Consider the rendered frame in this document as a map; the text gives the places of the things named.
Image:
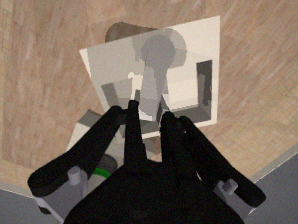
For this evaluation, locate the grey mixer tap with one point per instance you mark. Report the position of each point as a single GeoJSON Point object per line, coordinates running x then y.
{"type": "Point", "coordinates": [158, 54]}

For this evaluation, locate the beige rectangular sink basin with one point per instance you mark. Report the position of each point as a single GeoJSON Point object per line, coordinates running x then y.
{"type": "Point", "coordinates": [116, 69]}

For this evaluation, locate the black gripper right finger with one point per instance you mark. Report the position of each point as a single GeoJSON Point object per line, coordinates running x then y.
{"type": "Point", "coordinates": [242, 195]}

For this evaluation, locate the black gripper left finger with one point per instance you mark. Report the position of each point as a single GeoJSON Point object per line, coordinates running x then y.
{"type": "Point", "coordinates": [60, 184]}

